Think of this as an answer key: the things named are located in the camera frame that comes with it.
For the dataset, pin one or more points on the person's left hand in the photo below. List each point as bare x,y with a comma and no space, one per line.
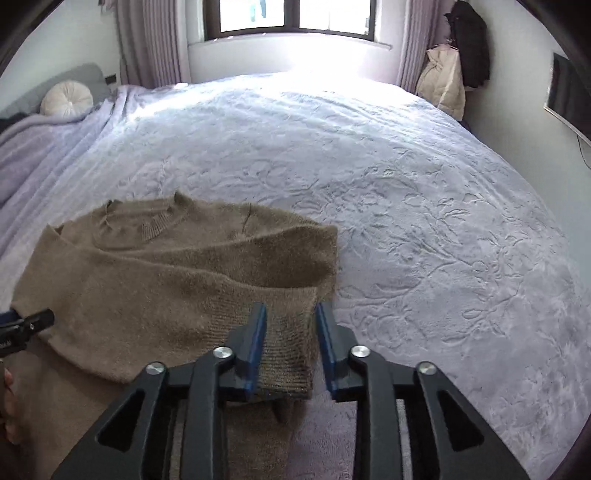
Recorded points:
8,406

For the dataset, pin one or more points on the wall mounted television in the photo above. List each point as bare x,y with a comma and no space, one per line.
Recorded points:
565,92

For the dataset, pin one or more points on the lavender curtain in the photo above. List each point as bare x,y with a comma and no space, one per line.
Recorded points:
152,41
422,41

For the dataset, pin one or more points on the beige hanging jacket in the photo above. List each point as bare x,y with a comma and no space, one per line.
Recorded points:
443,83

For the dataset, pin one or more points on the dark framed window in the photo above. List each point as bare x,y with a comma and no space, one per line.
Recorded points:
291,18

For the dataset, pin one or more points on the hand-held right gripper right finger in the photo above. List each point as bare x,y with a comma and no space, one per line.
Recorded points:
325,341

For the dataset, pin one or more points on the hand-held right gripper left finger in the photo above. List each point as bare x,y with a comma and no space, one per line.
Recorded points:
256,341

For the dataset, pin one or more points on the brown knit sweater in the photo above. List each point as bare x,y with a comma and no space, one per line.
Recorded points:
161,286

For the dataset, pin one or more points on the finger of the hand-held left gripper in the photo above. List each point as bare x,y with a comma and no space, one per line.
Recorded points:
34,320

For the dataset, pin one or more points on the black hanging coat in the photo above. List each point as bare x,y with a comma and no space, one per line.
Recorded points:
471,46

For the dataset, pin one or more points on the lavender ribbed blanket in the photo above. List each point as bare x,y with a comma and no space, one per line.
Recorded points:
51,157

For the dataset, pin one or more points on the round white cushion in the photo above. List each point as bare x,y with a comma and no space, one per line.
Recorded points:
67,99

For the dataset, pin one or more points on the grey bed headboard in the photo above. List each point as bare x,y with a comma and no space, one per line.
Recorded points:
87,76

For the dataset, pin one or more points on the lavender embossed bed blanket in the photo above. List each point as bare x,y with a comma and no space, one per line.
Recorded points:
392,207

